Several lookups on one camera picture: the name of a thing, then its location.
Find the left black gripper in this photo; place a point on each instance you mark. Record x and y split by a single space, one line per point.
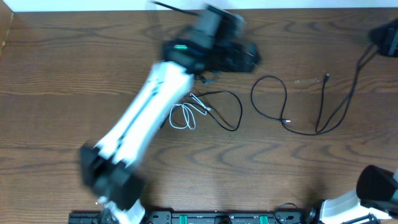
245 59

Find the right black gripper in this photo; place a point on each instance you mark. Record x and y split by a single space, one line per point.
388 40

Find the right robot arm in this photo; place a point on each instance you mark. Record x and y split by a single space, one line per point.
375 197

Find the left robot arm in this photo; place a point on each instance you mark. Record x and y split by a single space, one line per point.
211 44

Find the clear tape piece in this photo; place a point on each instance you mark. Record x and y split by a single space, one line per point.
307 81

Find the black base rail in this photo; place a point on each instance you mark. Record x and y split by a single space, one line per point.
167 217

